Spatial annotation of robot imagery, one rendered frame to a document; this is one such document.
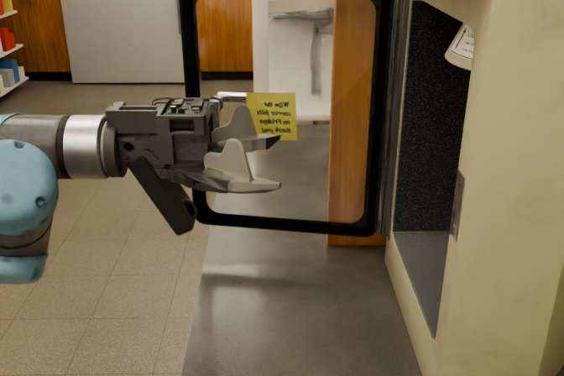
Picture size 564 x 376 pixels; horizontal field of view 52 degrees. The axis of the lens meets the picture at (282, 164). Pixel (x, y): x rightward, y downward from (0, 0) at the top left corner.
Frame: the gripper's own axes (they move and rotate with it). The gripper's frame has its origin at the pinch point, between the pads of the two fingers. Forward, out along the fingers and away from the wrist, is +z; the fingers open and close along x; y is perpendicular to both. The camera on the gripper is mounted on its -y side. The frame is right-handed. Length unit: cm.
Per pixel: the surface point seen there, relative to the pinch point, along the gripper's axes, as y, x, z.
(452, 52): 13.6, -0.1, 18.7
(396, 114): 0.6, 17.7, 17.0
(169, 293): -119, 141, -46
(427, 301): -17.6, -2.9, 18.6
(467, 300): -9.4, -13.7, 19.2
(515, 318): -11.8, -13.6, 24.7
